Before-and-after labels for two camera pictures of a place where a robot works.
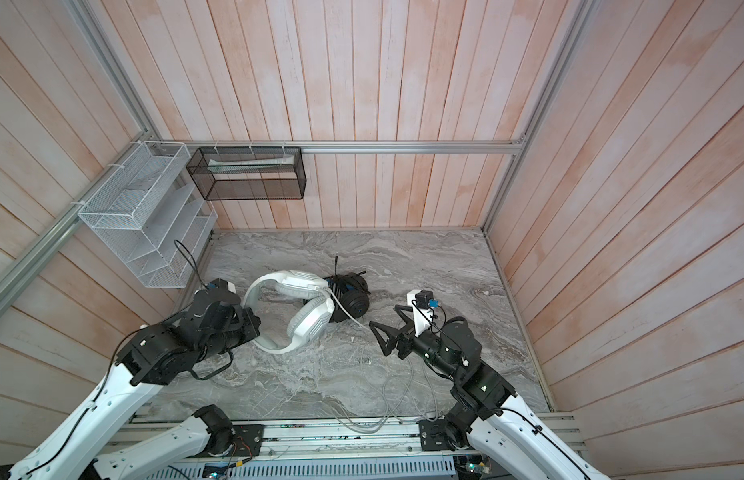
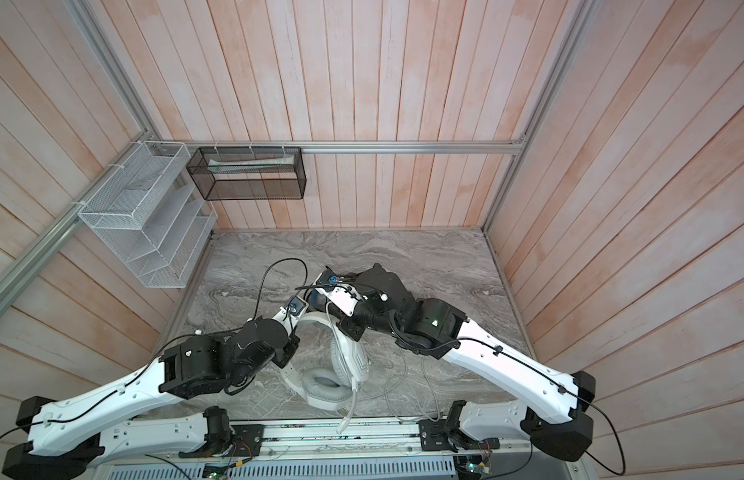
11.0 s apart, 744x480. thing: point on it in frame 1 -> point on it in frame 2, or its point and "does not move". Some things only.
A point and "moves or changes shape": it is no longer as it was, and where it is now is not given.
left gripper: [252, 323] -> [290, 349]
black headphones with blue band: [352, 291] moves or changes shape
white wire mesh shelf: [149, 216] does not move
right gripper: [399, 336] -> [356, 331]
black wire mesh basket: [249, 173] does not move
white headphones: [309, 318] -> [334, 386]
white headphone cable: [411, 383] -> [353, 395]
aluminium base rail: [351, 450] does not move
